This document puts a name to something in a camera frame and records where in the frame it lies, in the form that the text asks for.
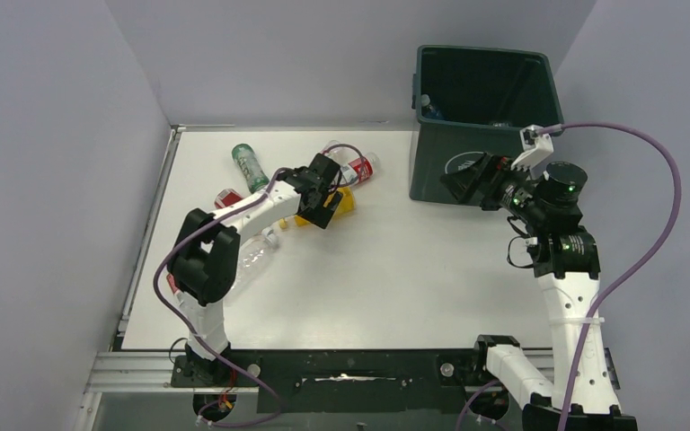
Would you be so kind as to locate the dark green trash bin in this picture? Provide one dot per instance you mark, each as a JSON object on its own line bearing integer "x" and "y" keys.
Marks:
{"x": 486, "y": 95}

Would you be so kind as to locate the yellow label bottle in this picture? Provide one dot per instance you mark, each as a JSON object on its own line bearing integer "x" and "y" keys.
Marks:
{"x": 347, "y": 204}

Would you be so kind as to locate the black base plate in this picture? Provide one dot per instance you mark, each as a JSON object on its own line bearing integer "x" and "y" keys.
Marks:
{"x": 364, "y": 381}

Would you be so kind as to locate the red label water bottle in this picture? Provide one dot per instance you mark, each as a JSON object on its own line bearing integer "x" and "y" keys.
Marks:
{"x": 355, "y": 170}

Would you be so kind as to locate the white blue label bottle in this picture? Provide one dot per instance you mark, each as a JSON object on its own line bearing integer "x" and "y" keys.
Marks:
{"x": 334, "y": 151}

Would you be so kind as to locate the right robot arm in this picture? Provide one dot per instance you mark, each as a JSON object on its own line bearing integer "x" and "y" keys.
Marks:
{"x": 566, "y": 267}

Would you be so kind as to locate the red gold label bottle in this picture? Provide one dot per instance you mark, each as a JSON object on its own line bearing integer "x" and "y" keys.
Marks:
{"x": 226, "y": 198}

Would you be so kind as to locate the blue label water bottle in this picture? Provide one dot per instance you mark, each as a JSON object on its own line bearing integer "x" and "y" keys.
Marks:
{"x": 428, "y": 109}

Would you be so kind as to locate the green label tea bottle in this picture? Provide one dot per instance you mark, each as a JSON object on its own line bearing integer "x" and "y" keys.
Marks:
{"x": 248, "y": 164}

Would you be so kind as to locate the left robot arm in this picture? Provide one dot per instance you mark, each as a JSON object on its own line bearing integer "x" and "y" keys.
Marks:
{"x": 203, "y": 262}

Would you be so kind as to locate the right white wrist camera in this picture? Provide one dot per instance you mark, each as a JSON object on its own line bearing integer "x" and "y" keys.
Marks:
{"x": 537, "y": 146}

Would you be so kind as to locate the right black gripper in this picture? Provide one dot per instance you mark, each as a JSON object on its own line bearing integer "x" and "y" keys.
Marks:
{"x": 462, "y": 184}

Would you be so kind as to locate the aluminium front rail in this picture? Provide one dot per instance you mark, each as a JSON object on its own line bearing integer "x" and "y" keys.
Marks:
{"x": 137, "y": 372}

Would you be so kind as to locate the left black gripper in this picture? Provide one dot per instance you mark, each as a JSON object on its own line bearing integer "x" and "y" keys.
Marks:
{"x": 320, "y": 215}

